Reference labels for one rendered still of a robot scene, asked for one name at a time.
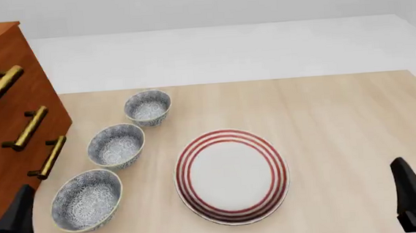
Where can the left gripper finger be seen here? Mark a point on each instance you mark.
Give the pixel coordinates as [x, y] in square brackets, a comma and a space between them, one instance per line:
[17, 218]

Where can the large patterned bowl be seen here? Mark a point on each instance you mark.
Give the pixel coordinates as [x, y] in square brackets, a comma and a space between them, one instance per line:
[86, 200]

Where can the medium patterned bowl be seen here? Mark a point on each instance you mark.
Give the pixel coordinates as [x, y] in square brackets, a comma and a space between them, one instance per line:
[115, 147]

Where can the small patterned bowl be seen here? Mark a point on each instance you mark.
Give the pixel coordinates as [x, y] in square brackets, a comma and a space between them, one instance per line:
[148, 107]

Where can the white plate with red rings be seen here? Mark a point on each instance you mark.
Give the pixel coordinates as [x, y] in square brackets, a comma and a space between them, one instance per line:
[231, 176]

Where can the wooden cabinet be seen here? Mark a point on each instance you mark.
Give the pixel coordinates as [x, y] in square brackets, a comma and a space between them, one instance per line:
[13, 58]

